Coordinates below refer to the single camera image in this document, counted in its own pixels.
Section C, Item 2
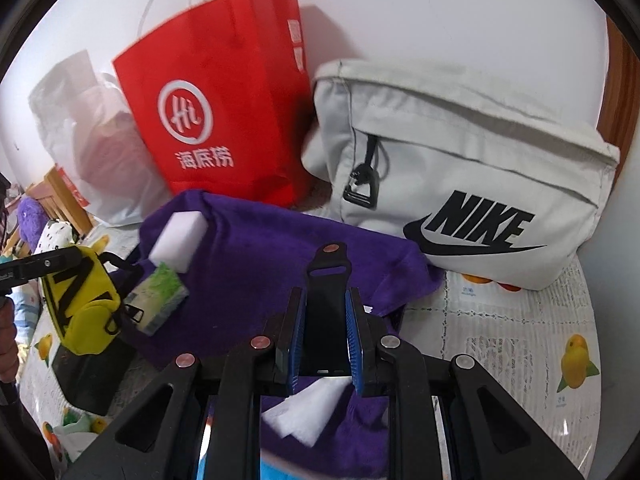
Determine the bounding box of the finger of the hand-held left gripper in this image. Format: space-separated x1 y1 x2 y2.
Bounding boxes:
12 247 84 285

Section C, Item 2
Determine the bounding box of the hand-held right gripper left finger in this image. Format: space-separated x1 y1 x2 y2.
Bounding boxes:
60 287 307 480

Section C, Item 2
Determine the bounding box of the purple plush toy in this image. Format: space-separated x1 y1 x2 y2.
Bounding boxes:
17 197 51 256

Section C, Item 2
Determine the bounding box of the white sponge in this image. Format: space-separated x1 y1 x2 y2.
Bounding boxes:
148 212 208 273

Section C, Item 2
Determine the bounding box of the purple towel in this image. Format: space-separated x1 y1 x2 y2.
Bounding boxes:
112 190 446 476

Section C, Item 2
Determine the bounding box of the grey waist bag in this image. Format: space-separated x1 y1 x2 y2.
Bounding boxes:
300 58 621 291

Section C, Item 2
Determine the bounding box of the brown wooden door frame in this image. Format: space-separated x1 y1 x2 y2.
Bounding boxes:
595 15 640 146

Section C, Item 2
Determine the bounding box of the white spotted pillow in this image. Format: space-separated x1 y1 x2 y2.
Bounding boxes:
35 220 76 256

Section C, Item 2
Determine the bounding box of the wooden headboard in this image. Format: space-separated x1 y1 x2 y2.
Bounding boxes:
27 167 93 236

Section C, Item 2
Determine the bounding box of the red paper bag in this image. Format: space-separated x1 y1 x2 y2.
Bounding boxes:
112 0 315 208

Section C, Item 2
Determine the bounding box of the yellow small bag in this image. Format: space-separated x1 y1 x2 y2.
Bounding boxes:
40 245 126 356

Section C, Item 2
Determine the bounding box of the black box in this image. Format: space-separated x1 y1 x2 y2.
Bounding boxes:
52 344 133 416

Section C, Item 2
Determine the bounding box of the white crumpled tissue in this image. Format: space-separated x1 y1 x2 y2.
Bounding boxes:
261 377 353 448

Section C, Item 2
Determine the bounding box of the blue tissue pack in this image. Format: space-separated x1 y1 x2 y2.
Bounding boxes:
197 452 326 480

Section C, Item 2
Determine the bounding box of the green tissue packet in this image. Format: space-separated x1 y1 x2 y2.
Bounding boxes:
122 262 191 336

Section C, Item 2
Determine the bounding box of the white plastic shopping bag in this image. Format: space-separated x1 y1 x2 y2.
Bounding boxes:
27 50 171 226

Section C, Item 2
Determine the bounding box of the person's left hand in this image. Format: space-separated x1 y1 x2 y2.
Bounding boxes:
0 305 20 385

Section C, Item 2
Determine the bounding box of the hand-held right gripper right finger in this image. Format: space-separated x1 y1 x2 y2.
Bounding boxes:
345 287 586 480

